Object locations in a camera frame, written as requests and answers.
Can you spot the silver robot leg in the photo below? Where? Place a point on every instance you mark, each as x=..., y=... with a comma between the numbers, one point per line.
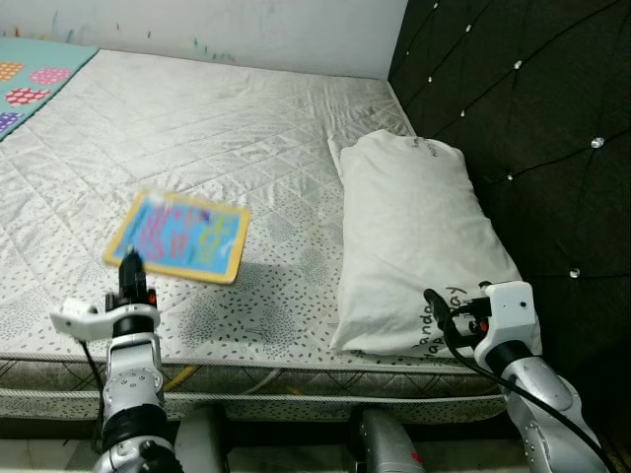
x=385, y=443
x=202, y=443

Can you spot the white quilted mattress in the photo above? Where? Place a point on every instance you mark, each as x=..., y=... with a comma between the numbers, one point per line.
x=197, y=128

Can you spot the teal mat with coloured shapes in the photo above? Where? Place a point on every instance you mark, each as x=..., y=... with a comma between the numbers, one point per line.
x=35, y=74

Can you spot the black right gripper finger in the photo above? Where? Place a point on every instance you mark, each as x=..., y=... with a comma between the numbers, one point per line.
x=438, y=310

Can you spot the white printed pillow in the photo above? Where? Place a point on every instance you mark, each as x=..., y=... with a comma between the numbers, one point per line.
x=414, y=236

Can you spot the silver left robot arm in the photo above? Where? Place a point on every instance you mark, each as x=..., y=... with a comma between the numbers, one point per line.
x=133, y=384

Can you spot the dark bed frame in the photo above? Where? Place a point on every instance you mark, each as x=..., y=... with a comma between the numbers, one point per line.
x=296, y=431

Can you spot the silver left robot leg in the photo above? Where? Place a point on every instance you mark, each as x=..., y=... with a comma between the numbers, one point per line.
x=202, y=443

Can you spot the dark grey tufted headboard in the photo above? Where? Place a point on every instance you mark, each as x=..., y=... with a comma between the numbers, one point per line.
x=552, y=197

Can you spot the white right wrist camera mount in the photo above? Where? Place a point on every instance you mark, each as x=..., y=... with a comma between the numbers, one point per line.
x=511, y=310

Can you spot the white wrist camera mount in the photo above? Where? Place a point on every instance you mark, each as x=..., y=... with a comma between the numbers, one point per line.
x=77, y=320
x=511, y=310

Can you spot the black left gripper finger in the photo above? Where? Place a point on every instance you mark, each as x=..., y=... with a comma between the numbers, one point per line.
x=132, y=268

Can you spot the silver right robot leg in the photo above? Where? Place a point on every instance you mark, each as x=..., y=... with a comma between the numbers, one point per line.
x=385, y=443

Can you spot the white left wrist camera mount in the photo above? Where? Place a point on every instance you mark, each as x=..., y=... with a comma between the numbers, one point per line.
x=77, y=320

